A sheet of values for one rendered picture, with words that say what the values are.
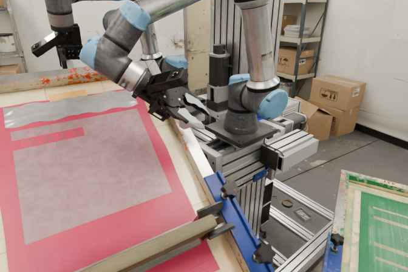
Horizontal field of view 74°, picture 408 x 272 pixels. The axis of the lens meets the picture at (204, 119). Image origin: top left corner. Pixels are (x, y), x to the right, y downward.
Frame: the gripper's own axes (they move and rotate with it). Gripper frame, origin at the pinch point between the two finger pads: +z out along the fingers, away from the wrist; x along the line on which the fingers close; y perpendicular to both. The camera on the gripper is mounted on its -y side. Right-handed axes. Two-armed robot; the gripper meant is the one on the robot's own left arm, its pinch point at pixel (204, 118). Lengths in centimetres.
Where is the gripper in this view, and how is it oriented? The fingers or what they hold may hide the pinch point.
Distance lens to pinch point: 75.2
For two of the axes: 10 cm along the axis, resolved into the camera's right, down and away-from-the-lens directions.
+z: 8.0, 5.2, 2.9
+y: -5.4, 4.2, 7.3
